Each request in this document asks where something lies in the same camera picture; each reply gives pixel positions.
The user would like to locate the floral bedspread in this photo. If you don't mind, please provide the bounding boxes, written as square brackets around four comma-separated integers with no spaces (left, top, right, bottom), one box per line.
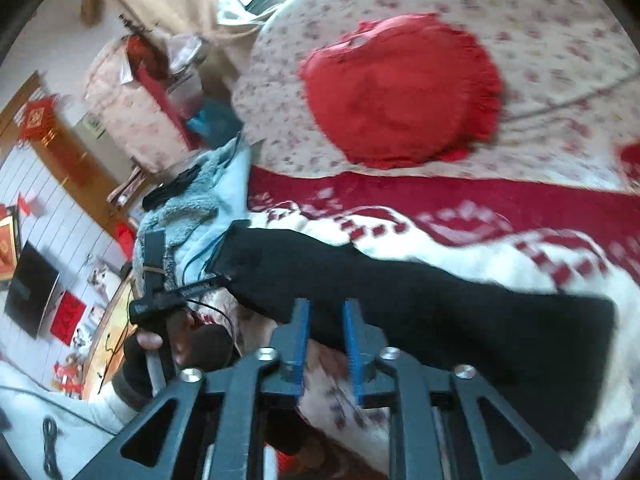
[231,0,640,193]

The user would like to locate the clear plastic container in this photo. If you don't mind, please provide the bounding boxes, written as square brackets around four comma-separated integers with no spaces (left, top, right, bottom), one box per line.
[164,62,207,117]

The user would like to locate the red paper decoration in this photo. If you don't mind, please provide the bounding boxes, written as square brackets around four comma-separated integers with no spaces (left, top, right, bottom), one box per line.
[49,291,87,347]

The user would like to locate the red and white patterned blanket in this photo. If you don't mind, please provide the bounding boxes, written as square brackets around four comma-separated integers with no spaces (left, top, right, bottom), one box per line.
[187,164,640,480]

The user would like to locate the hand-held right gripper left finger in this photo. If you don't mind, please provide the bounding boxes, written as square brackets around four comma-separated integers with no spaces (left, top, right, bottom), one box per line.
[87,299,312,480]

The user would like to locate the floral covered chair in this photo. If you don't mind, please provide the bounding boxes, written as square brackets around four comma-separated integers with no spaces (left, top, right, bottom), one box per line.
[81,36,203,173]

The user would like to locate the wooden door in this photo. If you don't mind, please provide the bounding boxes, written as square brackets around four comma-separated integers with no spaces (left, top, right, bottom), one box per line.
[0,71,137,243]

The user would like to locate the black cable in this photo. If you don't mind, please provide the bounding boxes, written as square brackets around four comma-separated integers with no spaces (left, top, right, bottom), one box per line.
[41,416,62,480]

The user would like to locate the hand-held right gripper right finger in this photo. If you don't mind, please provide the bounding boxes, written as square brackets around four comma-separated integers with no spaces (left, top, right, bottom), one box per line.
[342,299,581,480]

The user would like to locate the wooden cabinet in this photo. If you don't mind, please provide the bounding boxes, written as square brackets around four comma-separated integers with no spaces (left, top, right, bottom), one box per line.
[80,260,143,403]

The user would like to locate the light blue fluffy towel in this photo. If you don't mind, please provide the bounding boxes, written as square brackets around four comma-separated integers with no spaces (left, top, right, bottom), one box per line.
[132,137,253,291]

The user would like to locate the red heart-shaped ruffled pillow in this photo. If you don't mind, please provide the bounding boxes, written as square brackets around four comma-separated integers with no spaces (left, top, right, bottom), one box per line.
[299,12,506,170]

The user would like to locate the person's left forearm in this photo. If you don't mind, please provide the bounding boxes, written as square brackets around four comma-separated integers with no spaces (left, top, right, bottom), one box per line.
[65,367,161,441]

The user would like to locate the person's left hand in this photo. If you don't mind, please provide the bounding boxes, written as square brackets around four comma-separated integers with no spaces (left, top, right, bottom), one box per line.
[122,310,233,411]

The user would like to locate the red knot wall decoration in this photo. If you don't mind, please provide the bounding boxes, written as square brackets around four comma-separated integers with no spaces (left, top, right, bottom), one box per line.
[17,94,62,148]

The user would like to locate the small black cloth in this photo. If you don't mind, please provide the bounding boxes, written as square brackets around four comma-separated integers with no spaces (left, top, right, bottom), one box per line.
[142,166,202,209]

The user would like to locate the small red ruffled pillow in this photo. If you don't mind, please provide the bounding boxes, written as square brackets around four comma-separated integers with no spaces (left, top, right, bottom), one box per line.
[617,142,640,187]

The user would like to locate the black pants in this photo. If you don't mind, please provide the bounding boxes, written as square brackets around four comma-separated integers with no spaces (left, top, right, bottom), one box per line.
[206,220,617,453]

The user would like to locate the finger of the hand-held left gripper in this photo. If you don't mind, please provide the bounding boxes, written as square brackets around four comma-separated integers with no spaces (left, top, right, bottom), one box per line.
[199,271,235,293]

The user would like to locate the blue plastic bag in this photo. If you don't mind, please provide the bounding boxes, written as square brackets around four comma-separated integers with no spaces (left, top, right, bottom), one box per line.
[186,99,242,152]

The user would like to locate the black television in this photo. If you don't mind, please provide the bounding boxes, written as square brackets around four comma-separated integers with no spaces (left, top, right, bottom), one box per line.
[4,241,62,339]

